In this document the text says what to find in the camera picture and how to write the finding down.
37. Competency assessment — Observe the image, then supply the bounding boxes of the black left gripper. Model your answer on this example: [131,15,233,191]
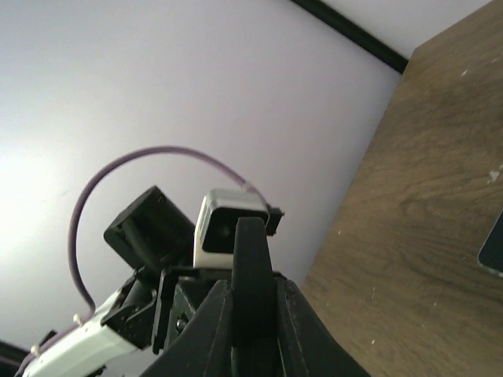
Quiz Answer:
[152,269,216,355]

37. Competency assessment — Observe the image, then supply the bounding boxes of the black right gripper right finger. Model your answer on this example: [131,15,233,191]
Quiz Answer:
[274,273,369,377]

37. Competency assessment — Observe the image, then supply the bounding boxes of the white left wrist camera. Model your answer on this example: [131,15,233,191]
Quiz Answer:
[193,188,285,270]

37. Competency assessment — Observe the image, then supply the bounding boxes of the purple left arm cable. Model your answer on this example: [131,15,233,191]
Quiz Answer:
[0,145,260,366]

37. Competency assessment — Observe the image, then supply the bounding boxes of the black phone case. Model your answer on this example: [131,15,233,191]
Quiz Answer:
[231,218,277,346]

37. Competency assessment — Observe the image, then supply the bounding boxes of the dark phone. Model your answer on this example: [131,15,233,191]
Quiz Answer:
[477,210,503,279]

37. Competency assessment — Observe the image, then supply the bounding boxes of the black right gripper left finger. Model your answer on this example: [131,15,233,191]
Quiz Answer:
[142,280,233,377]

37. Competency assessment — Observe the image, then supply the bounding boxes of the left black frame post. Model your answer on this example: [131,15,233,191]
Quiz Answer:
[291,0,409,75]

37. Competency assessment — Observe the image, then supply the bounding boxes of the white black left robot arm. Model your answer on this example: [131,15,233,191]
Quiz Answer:
[16,186,195,376]

